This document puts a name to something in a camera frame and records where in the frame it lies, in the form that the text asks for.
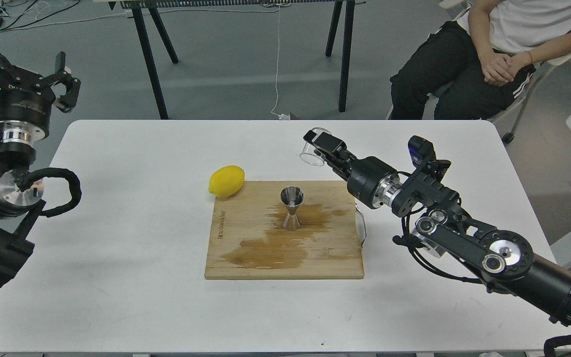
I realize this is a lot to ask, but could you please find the clear glass cup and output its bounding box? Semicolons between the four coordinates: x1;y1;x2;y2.
299;127;331;167

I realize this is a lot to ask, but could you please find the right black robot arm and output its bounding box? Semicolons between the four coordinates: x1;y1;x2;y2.
304;129;571;357

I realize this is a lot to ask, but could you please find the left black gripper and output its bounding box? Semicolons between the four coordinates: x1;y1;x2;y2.
0;20;81;141

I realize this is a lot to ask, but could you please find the wooden cutting board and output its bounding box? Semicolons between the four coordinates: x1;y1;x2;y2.
204;180;364;280

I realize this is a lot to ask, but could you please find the yellow lemon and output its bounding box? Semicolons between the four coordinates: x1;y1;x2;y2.
208;165;245;198

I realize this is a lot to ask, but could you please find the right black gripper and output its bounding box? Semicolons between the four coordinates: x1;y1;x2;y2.
303;130;398;209

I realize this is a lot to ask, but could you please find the steel jigger measuring cup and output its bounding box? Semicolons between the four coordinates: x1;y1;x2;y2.
280;186;304;231

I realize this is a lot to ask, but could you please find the black trestle table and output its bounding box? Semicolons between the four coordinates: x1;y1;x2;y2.
108;0;367;120

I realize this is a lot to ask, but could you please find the white hanging cable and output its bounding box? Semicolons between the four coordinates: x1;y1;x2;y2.
271;5;292;120

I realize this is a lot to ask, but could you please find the white chair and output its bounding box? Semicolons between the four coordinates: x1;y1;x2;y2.
439;0;571;145

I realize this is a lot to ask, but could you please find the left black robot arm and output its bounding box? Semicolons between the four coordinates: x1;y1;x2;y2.
0;19;82;288

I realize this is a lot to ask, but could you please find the seated person white shirt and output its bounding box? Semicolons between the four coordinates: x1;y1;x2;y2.
388;0;571;120

